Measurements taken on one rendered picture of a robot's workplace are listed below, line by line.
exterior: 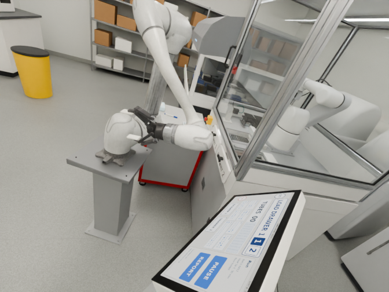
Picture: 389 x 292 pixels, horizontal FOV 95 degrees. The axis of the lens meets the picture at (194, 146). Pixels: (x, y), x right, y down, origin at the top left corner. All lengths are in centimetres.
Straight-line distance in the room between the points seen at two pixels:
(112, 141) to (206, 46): 141
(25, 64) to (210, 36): 257
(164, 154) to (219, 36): 129
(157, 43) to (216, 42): 129
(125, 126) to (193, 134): 47
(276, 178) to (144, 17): 103
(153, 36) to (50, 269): 158
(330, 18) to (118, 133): 102
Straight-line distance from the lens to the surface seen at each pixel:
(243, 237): 62
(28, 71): 357
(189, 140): 72
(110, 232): 176
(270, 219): 66
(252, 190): 117
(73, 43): 583
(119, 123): 106
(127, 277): 167
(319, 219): 169
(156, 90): 109
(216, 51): 210
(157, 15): 93
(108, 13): 507
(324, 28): 87
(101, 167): 114
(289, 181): 121
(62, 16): 581
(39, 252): 183
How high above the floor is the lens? 158
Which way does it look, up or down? 33 degrees down
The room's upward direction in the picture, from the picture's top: 20 degrees clockwise
